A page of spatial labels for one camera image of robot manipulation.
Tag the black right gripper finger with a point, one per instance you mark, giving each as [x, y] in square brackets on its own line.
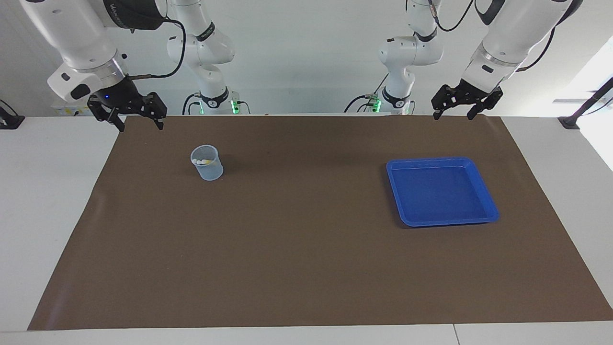
[155, 108]
[98, 111]

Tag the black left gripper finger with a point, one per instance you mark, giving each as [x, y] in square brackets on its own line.
[443, 100]
[491, 101]

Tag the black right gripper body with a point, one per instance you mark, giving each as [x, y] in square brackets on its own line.
[119, 98]

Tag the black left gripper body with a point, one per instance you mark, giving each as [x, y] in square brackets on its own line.
[471, 92]

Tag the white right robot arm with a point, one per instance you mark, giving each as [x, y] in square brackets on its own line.
[81, 43]

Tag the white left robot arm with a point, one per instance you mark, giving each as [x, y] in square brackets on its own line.
[507, 38]

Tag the blue plastic tray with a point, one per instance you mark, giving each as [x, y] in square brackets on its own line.
[440, 191]

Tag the white power socket box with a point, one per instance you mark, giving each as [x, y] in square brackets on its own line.
[67, 110]

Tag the black stand with angled pole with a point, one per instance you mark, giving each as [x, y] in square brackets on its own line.
[570, 122]

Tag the translucent plastic cup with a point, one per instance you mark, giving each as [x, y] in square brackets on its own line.
[210, 173]

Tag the small black stand base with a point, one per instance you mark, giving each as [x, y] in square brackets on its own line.
[9, 120]

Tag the brown table mat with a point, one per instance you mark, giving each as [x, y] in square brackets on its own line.
[306, 263]

